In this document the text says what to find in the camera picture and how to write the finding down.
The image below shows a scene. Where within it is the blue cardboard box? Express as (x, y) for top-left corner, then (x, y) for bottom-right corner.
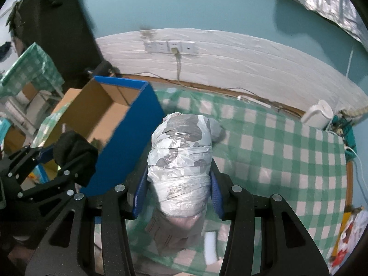
(41, 77), (164, 196)

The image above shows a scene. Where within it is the green checkered tablecloth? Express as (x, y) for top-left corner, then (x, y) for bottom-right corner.
(126, 88), (347, 275)

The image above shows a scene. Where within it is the black sock ball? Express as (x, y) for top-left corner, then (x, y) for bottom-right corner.
(53, 130), (98, 187)

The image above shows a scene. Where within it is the white wall socket strip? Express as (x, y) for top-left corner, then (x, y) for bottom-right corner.
(144, 40), (197, 55)

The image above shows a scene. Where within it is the red white plastic bag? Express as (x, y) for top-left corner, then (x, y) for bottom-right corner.
(328, 207), (367, 275)

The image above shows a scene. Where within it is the grey white plastic-wrapped bundle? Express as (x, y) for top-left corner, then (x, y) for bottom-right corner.
(145, 112), (224, 256)

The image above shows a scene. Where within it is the teal basket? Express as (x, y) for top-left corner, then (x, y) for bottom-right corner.
(331, 115), (357, 162)

